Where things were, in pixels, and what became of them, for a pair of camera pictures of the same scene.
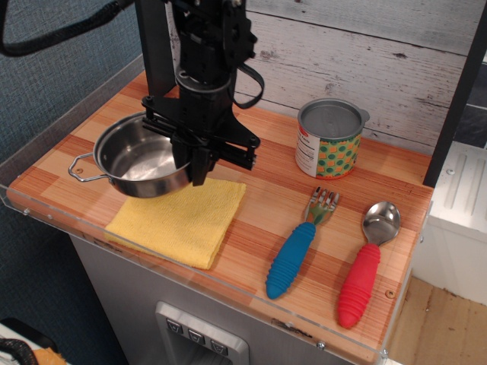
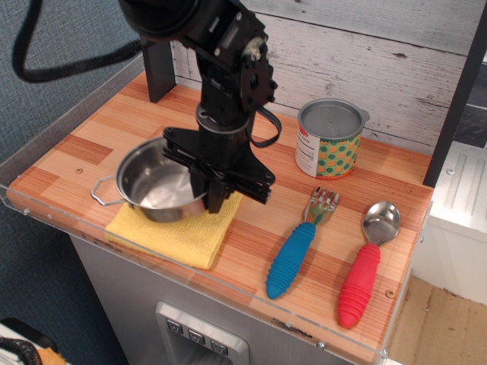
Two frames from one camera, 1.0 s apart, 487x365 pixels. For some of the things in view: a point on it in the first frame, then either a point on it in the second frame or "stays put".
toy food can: (329, 138) stays put
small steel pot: (140, 163) -> (148, 179)
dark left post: (156, 45) stays put
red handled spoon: (380, 220) stays put
